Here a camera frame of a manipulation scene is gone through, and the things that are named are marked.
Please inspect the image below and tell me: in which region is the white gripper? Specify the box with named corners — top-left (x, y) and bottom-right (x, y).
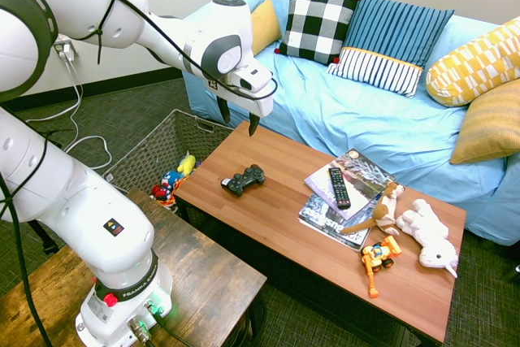
top-left (214, 78), bottom-right (275, 138)

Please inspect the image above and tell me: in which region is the dark rustic wooden side table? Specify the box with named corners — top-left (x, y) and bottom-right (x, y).
top-left (0, 188), bottom-right (269, 347)

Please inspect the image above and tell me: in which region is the orange toy excavator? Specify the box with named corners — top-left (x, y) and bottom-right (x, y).
top-left (360, 235), bottom-right (404, 300)

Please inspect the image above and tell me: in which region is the business magazine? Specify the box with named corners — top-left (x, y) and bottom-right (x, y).
top-left (297, 191), bottom-right (377, 252)

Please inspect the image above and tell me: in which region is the yellow and blue plush toy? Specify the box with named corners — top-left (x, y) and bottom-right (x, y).
top-left (175, 151), bottom-right (198, 176)

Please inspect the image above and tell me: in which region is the plain yellow pillow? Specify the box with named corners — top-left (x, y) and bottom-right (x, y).
top-left (249, 0), bottom-right (284, 58)

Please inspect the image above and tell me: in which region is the orange flame pattern plush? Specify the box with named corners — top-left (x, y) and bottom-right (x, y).
top-left (164, 176), bottom-right (191, 208)

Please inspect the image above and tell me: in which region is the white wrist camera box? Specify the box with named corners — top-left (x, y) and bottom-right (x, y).
top-left (230, 58), bottom-right (273, 95)

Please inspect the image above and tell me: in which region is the yellow and white patterned bolster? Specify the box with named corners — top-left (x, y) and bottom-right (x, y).
top-left (425, 16), bottom-right (520, 108)

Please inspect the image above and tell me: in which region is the mustard woven pillow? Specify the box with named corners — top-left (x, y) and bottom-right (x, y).
top-left (449, 78), bottom-right (520, 166)

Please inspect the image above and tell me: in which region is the blue striped pillow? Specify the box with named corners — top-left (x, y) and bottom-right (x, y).
top-left (326, 0), bottom-right (456, 100)

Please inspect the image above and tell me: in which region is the black cable beside robot base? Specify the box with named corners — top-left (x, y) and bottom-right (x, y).
top-left (0, 171), bottom-right (54, 347)

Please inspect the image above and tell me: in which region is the Captain America plush toy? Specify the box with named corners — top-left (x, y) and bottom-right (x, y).
top-left (151, 169), bottom-right (184, 202)

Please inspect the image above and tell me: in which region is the black TV remote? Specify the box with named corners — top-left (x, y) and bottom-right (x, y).
top-left (327, 166), bottom-right (353, 210)

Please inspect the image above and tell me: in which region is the white wall outlet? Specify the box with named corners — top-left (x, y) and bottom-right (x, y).
top-left (54, 37), bottom-right (79, 62)

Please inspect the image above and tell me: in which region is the light blue sofa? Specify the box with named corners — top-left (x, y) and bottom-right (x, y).
top-left (182, 0), bottom-right (520, 247)

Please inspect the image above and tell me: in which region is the black and white checked pillow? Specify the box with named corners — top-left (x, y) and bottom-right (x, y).
top-left (273, 0), bottom-right (363, 66)

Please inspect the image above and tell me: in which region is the white plush unicorn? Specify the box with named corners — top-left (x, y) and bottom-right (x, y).
top-left (395, 198), bottom-right (461, 280)

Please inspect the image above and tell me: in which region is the white charger cable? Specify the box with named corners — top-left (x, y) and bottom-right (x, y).
top-left (24, 56), bottom-right (114, 170)

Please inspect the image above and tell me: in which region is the magazine with tree cover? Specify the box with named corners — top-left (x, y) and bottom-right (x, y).
top-left (304, 148), bottom-right (397, 220)

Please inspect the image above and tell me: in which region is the reddish wooden coffee table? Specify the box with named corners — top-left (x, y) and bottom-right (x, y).
top-left (174, 119), bottom-right (468, 345)

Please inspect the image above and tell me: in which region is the black cable plugged into base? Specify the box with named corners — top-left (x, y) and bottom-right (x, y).
top-left (144, 301), bottom-right (198, 347)

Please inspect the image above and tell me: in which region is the brown and white plush dog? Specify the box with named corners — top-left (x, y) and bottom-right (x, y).
top-left (340, 180), bottom-right (407, 236)

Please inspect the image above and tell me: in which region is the black gamepad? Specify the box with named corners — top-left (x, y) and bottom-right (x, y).
top-left (220, 163), bottom-right (267, 198)

